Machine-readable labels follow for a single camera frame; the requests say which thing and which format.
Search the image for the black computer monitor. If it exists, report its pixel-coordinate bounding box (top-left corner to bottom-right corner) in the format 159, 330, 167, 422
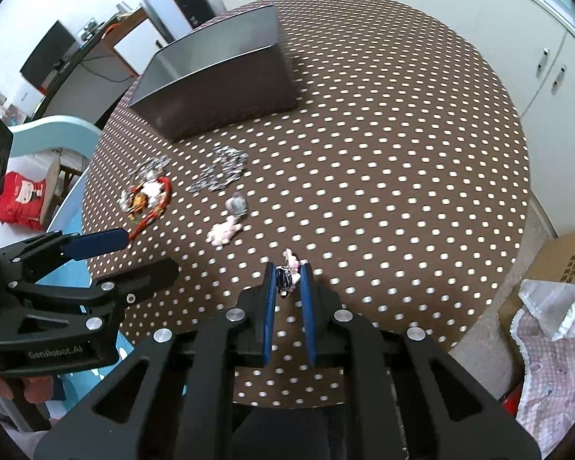
19, 21, 77, 90

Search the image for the pink bear charm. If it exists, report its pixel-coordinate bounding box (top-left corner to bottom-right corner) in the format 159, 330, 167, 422
206, 192, 248, 247

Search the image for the small white cupboard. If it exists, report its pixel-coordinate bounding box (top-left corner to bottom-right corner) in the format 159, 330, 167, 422
114, 19, 167, 75

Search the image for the silver chain heart bracelet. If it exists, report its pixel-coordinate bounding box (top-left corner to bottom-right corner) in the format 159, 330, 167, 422
187, 145, 250, 194

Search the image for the dark wooden desk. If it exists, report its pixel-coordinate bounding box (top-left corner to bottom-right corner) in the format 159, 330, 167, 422
26, 13, 136, 128

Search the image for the pink checked cloth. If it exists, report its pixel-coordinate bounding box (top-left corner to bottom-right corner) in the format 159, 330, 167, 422
509, 279, 575, 458

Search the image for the cardboard box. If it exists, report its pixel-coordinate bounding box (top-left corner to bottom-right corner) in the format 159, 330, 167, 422
499, 231, 575, 342

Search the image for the pink bear keychain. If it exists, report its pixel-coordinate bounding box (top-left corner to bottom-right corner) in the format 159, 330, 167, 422
275, 248, 301, 298

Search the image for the silver metal tin box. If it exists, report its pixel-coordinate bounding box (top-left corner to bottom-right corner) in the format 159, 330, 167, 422
128, 4, 298, 141

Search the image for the wooden chair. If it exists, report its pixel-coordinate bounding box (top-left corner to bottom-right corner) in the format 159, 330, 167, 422
40, 157, 83, 230

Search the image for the brown polka dot tablecloth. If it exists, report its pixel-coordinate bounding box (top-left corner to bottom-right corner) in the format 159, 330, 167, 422
80, 0, 531, 410

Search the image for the red snack bag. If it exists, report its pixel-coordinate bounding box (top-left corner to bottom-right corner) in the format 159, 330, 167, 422
0, 171, 46, 230

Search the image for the white low cabinet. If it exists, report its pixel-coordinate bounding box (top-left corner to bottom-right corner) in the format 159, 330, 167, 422
397, 0, 575, 235

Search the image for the person left hand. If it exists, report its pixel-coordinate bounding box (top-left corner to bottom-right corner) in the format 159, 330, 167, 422
0, 376, 54, 404

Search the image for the black white tower heater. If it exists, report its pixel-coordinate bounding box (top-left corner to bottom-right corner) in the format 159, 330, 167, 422
141, 0, 216, 43

